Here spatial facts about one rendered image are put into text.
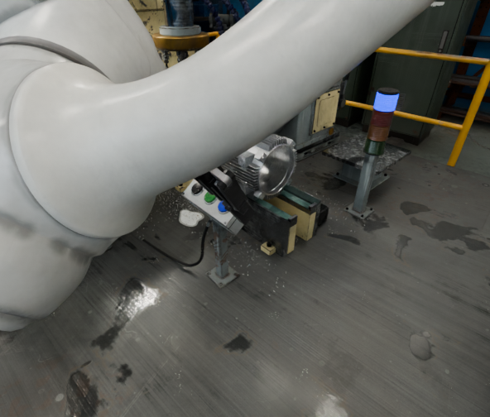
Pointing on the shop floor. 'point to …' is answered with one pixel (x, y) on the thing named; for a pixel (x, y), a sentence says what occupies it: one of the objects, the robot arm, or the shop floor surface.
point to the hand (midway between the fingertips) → (239, 208)
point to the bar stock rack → (483, 66)
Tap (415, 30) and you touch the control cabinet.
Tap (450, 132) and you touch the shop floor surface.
